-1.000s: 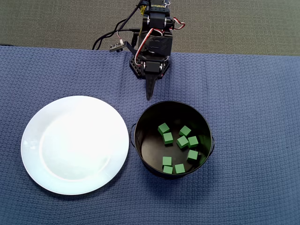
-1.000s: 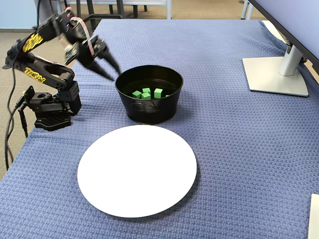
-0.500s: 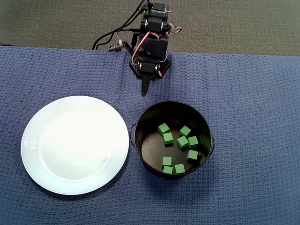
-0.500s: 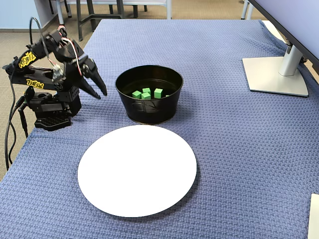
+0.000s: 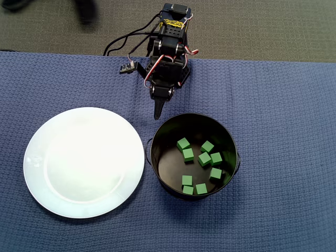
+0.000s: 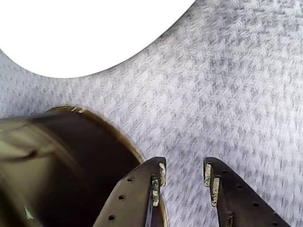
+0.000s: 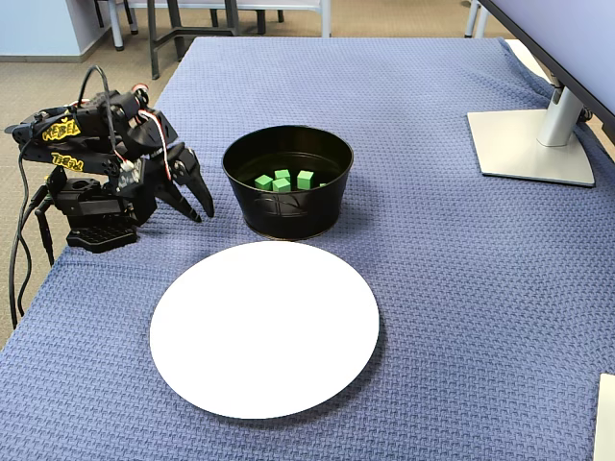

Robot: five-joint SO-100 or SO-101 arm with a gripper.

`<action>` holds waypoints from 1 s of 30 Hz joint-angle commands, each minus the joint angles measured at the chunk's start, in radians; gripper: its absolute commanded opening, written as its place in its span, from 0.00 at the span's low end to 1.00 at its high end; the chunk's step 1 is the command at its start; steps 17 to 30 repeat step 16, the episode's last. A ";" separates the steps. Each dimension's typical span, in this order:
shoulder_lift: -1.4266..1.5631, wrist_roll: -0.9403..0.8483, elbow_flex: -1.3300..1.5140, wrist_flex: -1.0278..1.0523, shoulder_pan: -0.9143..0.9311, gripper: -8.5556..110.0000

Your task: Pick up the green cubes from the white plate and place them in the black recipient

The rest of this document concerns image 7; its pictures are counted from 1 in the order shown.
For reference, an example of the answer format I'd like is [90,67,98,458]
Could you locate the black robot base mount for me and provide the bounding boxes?
[56,176,143,255]

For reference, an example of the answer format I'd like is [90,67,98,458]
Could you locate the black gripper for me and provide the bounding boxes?
[136,142,215,224]

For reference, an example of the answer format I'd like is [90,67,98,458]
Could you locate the computer monitor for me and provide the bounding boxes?
[473,0,615,127]

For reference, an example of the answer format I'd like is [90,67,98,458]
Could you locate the gray metal table leg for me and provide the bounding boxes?
[146,0,241,82]

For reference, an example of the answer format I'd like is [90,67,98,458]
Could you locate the gray chair leg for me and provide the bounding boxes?
[463,0,487,42]

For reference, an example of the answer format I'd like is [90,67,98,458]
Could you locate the light gray furniture leg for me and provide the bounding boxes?
[109,0,126,52]

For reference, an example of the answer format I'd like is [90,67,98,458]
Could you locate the white round plate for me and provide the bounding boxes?
[148,240,381,420]

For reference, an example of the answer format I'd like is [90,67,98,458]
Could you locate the red white wrist servo wires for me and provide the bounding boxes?
[137,108,175,182]

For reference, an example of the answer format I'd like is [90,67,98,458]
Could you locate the blue woven tablecloth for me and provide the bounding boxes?
[0,36,615,461]

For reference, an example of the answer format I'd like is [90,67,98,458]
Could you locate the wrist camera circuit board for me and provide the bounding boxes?
[113,157,146,193]

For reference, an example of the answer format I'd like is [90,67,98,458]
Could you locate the black metal bucket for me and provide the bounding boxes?
[221,125,356,241]

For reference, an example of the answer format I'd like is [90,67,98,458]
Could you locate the white flat box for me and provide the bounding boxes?
[591,372,615,461]

